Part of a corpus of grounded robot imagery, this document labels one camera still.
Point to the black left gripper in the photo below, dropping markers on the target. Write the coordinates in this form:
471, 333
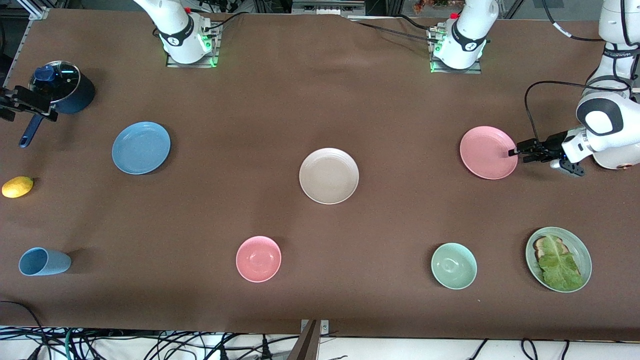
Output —
551, 142

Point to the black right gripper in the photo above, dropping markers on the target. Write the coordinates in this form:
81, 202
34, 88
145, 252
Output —
26, 100

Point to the pink plate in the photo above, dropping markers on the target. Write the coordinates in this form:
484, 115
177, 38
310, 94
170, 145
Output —
487, 152

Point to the blue plate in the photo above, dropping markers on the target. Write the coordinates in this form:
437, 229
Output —
141, 148

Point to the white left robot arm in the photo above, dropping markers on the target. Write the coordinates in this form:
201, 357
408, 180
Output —
607, 120

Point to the glass pot lid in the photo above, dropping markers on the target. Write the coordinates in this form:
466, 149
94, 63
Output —
65, 80

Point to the dark blue saucepan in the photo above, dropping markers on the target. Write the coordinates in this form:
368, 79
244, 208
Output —
82, 95

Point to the yellow lemon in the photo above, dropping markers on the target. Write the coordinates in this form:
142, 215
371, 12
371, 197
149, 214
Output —
17, 187

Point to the white toaster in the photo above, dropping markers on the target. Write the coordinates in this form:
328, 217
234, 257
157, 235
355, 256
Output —
617, 161

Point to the toast slice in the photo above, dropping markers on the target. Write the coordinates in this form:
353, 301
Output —
540, 245

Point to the green plate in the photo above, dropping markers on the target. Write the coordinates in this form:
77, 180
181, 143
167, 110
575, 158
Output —
577, 245

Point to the green lettuce leaf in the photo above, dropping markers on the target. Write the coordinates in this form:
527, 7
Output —
557, 270

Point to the green bowl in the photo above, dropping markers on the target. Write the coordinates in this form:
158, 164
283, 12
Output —
454, 266

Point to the blue cup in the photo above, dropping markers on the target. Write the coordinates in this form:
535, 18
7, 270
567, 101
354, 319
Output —
47, 262

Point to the beige plate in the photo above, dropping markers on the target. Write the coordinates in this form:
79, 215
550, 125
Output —
328, 176

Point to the brown table cloth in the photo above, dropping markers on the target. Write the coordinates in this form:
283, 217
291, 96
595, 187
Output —
320, 100

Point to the grey power strip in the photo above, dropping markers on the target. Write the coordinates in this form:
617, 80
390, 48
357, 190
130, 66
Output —
327, 7

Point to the pink bowl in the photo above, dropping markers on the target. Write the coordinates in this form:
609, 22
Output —
258, 259

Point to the dark beam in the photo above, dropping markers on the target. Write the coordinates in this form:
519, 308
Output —
306, 345

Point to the aluminium frame profile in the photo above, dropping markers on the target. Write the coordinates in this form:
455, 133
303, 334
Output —
32, 9

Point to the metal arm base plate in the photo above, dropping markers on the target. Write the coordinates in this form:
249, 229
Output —
475, 70
175, 64

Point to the metal bracket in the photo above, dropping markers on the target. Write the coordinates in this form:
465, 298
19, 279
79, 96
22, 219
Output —
324, 327

